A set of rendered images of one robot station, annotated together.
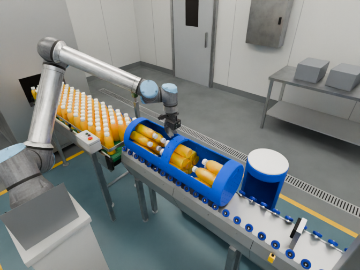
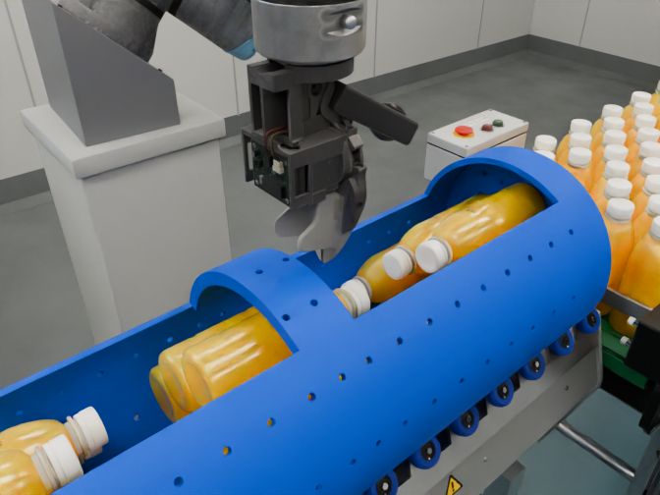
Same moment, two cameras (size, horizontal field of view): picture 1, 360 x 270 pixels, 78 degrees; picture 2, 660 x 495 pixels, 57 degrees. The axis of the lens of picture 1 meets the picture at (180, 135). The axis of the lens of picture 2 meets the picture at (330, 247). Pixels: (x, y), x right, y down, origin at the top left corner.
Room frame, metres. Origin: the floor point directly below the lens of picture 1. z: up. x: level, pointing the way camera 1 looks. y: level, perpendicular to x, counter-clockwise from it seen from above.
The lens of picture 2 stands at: (1.33, -0.44, 1.58)
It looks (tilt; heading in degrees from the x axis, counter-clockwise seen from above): 34 degrees down; 98
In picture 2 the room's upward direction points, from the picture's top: straight up
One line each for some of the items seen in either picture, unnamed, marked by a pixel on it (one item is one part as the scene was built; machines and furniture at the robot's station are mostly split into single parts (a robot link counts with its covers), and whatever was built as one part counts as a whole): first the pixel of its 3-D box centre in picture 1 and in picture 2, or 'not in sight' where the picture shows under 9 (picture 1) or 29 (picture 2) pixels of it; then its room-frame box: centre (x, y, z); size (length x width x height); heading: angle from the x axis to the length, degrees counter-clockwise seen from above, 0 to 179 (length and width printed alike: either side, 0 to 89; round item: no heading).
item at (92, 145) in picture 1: (88, 141); (475, 149); (1.47, 0.74, 1.05); 0.20 x 0.10 x 0.10; 48
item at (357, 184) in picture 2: not in sight; (342, 188); (1.27, 0.05, 1.32); 0.05 x 0.02 x 0.09; 138
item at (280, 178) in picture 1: (256, 201); not in sight; (1.20, -0.63, 0.59); 0.28 x 0.28 x 0.88
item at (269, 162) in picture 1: (267, 160); not in sight; (1.20, -0.63, 1.03); 0.28 x 0.28 x 0.01
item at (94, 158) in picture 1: (103, 187); not in sight; (1.47, 0.74, 0.50); 0.04 x 0.04 x 1.00; 48
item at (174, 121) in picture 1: (172, 119); (304, 125); (1.24, 0.05, 1.38); 0.09 x 0.08 x 0.12; 48
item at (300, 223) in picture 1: (295, 233); not in sight; (0.66, -0.60, 1.00); 0.10 x 0.04 x 0.15; 138
